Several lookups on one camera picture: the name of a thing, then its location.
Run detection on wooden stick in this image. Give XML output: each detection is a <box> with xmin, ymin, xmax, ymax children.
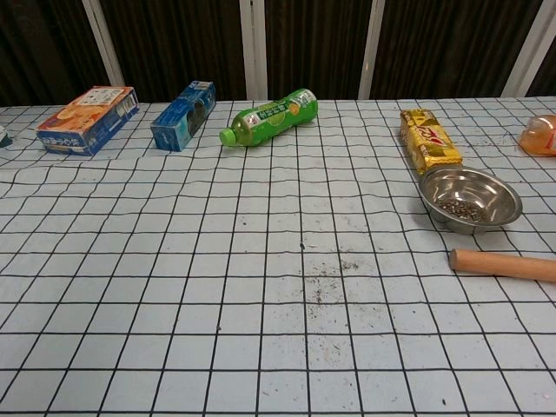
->
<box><xmin>449</xmin><ymin>248</ymin><xmax>556</xmax><ymax>283</ymax></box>

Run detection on metal bowl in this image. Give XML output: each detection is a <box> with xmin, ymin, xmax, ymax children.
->
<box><xmin>419</xmin><ymin>167</ymin><xmax>523</xmax><ymax>235</ymax></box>

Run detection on green tea bottle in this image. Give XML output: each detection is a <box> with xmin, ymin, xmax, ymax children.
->
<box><xmin>218</xmin><ymin>88</ymin><xmax>320</xmax><ymax>148</ymax></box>

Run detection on white checkered tablecloth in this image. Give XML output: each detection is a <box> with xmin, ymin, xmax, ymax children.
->
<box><xmin>0</xmin><ymin>96</ymin><xmax>556</xmax><ymax>417</ymax></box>

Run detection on blue carton box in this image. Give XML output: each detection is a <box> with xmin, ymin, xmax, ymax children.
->
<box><xmin>149</xmin><ymin>80</ymin><xmax>217</xmax><ymax>153</ymax></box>

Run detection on yellow snack pack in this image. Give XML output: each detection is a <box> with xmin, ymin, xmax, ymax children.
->
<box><xmin>400</xmin><ymin>109</ymin><xmax>463</xmax><ymax>175</ymax></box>

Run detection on dark seeds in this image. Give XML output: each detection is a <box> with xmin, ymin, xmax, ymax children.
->
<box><xmin>435</xmin><ymin>197</ymin><xmax>482</xmax><ymax>221</ymax></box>

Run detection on orange and blue cracker box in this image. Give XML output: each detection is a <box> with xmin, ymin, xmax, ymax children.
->
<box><xmin>36</xmin><ymin>85</ymin><xmax>140</xmax><ymax>156</ymax></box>

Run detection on orange drink bottle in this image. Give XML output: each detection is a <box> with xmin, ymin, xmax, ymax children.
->
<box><xmin>519</xmin><ymin>114</ymin><xmax>556</xmax><ymax>157</ymax></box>

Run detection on white frame post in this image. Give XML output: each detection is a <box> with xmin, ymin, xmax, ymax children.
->
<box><xmin>358</xmin><ymin>0</ymin><xmax>399</xmax><ymax>100</ymax></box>
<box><xmin>239</xmin><ymin>0</ymin><xmax>268</xmax><ymax>101</ymax></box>
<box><xmin>82</xmin><ymin>0</ymin><xmax>127</xmax><ymax>88</ymax></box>
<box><xmin>501</xmin><ymin>0</ymin><xmax>556</xmax><ymax>97</ymax></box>

